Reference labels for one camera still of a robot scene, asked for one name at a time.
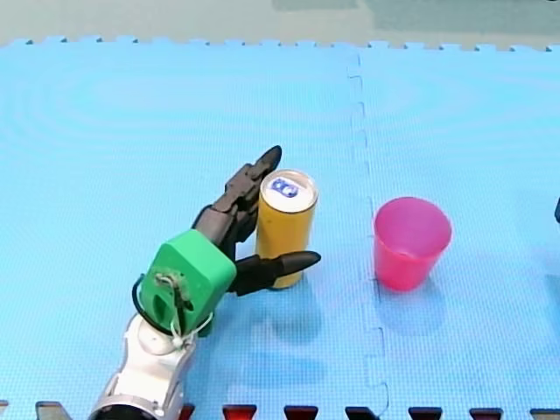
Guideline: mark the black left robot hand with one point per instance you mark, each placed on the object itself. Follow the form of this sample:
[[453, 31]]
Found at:
[[227, 210]]

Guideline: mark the pink plastic cup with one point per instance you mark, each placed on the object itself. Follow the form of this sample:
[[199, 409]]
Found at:
[[409, 245]]

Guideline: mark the yellow drink can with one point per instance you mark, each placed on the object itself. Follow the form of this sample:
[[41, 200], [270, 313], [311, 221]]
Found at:
[[285, 227]]

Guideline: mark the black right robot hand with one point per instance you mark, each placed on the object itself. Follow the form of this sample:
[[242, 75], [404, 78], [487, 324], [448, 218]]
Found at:
[[557, 211]]

